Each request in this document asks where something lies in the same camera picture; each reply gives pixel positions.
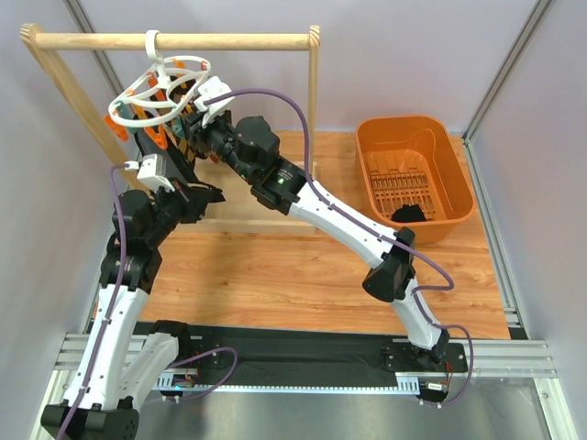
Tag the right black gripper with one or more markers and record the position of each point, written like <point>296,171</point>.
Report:
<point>194,130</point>

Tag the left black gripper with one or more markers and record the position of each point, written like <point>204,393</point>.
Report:
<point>153,153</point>

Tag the brown argyle sock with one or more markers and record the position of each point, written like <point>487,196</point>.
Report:
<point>184,140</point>

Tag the white round clip hanger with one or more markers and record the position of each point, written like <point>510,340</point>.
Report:
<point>159,94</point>

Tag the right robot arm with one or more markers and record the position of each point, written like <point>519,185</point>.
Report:
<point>252,150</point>

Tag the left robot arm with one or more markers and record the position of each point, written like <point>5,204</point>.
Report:
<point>108,390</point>

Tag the wooden hanging rack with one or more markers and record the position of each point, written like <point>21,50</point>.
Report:
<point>244,216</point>

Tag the orange clothes peg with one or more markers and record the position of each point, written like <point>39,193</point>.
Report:
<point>158,135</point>

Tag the orange plastic basket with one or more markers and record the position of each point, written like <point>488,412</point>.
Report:
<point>409,159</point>

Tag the black sock in basket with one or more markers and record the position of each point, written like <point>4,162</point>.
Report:
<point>409,213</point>

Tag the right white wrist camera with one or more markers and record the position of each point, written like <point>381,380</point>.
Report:
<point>208,102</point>

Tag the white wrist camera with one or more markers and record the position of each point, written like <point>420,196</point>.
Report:
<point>151,172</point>
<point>208,102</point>

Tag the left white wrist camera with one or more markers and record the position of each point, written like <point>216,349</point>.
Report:
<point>151,172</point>

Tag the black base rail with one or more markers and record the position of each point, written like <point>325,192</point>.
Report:
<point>304,360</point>

